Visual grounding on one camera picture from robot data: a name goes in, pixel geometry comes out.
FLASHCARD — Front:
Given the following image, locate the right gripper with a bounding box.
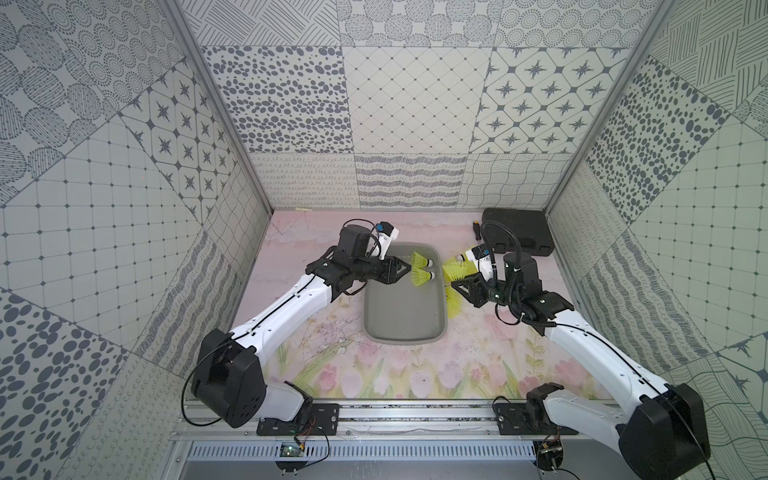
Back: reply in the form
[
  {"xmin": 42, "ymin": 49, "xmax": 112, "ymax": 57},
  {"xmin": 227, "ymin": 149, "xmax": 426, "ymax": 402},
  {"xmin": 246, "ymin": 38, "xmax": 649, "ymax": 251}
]
[{"xmin": 451, "ymin": 271, "xmax": 520, "ymax": 309}]

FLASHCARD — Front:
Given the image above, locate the yellow shuttlecock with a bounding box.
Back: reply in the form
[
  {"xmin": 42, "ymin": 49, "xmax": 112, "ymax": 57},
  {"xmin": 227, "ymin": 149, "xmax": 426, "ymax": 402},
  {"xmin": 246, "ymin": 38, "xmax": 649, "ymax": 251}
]
[
  {"xmin": 410, "ymin": 268, "xmax": 434, "ymax": 287},
  {"xmin": 410, "ymin": 252, "xmax": 434, "ymax": 270},
  {"xmin": 442, "ymin": 258, "xmax": 478, "ymax": 283},
  {"xmin": 445, "ymin": 287, "xmax": 466, "ymax": 319}
]

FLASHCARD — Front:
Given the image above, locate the grey plastic storage box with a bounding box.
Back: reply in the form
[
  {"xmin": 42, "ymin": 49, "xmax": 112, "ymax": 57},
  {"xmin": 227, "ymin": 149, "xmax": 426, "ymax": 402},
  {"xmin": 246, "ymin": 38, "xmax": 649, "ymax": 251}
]
[{"xmin": 363, "ymin": 243, "xmax": 447, "ymax": 345}]

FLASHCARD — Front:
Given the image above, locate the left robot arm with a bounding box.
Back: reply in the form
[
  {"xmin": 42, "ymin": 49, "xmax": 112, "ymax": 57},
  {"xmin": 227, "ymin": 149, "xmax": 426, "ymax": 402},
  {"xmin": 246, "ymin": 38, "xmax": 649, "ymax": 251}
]
[{"xmin": 185, "ymin": 255, "xmax": 411, "ymax": 428}]

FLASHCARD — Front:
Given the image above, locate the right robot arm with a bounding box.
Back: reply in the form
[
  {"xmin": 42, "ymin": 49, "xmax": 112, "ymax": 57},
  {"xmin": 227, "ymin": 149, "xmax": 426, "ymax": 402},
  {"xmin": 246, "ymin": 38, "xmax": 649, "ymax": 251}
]
[{"xmin": 443, "ymin": 247, "xmax": 711, "ymax": 479}]

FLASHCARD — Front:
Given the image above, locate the black plastic tool case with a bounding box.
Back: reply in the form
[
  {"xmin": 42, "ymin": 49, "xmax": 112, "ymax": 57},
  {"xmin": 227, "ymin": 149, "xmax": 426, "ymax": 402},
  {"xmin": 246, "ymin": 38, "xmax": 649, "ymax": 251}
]
[{"xmin": 482, "ymin": 208, "xmax": 555, "ymax": 257}]

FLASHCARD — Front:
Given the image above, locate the green circuit board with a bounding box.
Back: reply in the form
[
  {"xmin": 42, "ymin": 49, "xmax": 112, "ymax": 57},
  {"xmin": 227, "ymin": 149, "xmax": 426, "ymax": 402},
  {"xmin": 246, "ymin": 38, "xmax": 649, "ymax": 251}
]
[{"xmin": 279, "ymin": 442, "xmax": 305, "ymax": 458}]

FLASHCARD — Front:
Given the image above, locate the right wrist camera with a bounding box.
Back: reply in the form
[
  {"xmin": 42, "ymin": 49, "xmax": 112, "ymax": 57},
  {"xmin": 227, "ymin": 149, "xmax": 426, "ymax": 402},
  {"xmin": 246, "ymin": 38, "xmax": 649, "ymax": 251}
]
[{"xmin": 473, "ymin": 220, "xmax": 523, "ymax": 287}]

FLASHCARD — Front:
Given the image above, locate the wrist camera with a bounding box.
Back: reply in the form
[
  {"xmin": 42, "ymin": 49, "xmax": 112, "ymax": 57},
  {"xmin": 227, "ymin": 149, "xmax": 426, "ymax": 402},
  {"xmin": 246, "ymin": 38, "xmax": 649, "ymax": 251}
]
[
  {"xmin": 473, "ymin": 220, "xmax": 523, "ymax": 287},
  {"xmin": 336, "ymin": 219, "xmax": 400, "ymax": 260}
]

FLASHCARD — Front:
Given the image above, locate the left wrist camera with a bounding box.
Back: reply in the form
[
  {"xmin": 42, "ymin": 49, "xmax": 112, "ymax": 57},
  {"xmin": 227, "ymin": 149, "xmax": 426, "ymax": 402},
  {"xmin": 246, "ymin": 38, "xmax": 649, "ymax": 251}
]
[{"xmin": 336, "ymin": 219, "xmax": 400, "ymax": 260}]

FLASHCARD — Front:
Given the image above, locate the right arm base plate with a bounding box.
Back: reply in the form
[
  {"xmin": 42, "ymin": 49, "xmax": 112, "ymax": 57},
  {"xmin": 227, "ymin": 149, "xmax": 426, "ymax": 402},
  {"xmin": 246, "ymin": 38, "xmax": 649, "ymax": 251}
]
[{"xmin": 491, "ymin": 397, "xmax": 578, "ymax": 436}]

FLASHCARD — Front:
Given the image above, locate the aluminium mounting rail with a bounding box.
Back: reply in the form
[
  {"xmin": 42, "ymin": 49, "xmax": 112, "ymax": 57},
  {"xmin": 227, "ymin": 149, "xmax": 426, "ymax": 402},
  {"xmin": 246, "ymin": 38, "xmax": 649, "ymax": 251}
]
[{"xmin": 170, "ymin": 391, "xmax": 631, "ymax": 444}]

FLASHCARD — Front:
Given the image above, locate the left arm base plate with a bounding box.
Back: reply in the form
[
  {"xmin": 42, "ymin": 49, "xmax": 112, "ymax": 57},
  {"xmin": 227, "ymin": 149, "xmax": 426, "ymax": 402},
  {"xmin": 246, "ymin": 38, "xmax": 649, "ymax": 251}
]
[{"xmin": 257, "ymin": 403, "xmax": 340, "ymax": 437}]

